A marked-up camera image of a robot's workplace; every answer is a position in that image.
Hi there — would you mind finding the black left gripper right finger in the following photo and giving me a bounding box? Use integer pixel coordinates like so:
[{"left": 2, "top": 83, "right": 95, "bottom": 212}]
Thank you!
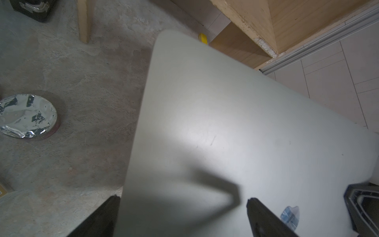
[{"left": 246, "top": 198, "right": 298, "bottom": 237}]

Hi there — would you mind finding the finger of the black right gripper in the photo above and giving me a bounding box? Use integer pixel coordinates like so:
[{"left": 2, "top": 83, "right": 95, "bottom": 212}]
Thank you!
[{"left": 344, "top": 183, "right": 379, "bottom": 237}]

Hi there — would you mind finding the silver laptop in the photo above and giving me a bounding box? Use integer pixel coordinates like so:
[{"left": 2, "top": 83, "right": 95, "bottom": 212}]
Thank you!
[{"left": 114, "top": 30, "right": 379, "bottom": 237}]

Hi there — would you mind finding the wooden shelf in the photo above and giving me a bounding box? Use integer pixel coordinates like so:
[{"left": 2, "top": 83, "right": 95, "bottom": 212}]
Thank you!
[{"left": 76, "top": 0, "right": 371, "bottom": 70}]

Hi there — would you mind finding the foil lidded round tin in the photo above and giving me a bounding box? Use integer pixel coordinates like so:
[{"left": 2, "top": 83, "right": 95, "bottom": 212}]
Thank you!
[{"left": 1, "top": 94, "right": 60, "bottom": 140}]

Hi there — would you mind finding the yellow toy block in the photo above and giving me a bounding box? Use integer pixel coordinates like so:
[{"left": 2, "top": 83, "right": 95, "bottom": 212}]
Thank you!
[{"left": 198, "top": 33, "right": 208, "bottom": 44}]

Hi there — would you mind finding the black briefcase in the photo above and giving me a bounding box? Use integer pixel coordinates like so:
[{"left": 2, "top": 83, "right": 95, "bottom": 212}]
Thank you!
[{"left": 9, "top": 0, "right": 57, "bottom": 22}]

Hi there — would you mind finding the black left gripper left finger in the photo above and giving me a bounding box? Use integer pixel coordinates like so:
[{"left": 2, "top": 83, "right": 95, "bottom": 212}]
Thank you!
[{"left": 68, "top": 195, "right": 120, "bottom": 237}]

